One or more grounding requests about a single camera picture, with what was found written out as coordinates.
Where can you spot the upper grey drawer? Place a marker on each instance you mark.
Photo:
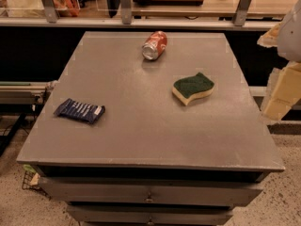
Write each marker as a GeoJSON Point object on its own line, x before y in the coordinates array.
{"type": "Point", "coordinates": [203, 193]}

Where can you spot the grey drawer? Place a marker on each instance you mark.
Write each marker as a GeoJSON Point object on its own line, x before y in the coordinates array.
{"type": "Point", "coordinates": [149, 216]}
{"type": "Point", "coordinates": [203, 193]}

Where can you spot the blue snack wrapper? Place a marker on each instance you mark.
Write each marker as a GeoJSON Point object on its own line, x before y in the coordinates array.
{"type": "Point", "coordinates": [78, 111]}

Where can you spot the red soda can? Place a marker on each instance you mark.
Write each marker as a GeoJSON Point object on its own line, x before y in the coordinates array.
{"type": "Point", "coordinates": [155, 45]}

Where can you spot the grey drawer cabinet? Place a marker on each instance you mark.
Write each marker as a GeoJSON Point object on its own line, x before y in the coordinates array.
{"type": "Point", "coordinates": [146, 132]}

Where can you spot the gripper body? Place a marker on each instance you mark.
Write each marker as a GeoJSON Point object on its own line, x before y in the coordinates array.
{"type": "Point", "coordinates": [290, 35]}

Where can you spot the green and yellow sponge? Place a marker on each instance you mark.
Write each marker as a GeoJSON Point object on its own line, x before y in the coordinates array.
{"type": "Point", "coordinates": [191, 88]}

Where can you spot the lower grey drawer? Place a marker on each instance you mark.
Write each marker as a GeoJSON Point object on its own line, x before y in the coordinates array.
{"type": "Point", "coordinates": [149, 216]}

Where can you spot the clear plastic box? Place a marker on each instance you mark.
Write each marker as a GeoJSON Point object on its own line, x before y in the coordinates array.
{"type": "Point", "coordinates": [25, 8]}

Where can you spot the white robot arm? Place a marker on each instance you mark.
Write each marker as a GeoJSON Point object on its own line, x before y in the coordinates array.
{"type": "Point", "coordinates": [286, 36]}

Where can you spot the wire basket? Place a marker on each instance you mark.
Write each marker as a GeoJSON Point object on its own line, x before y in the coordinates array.
{"type": "Point", "coordinates": [30, 182]}

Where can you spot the metal rail frame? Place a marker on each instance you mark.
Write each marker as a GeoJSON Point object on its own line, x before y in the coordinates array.
{"type": "Point", "coordinates": [257, 15]}

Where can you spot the orange plastic bag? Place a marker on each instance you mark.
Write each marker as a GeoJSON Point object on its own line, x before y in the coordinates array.
{"type": "Point", "coordinates": [67, 8]}

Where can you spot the grey metal rail left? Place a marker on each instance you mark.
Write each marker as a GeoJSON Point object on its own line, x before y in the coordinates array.
{"type": "Point", "coordinates": [25, 93]}

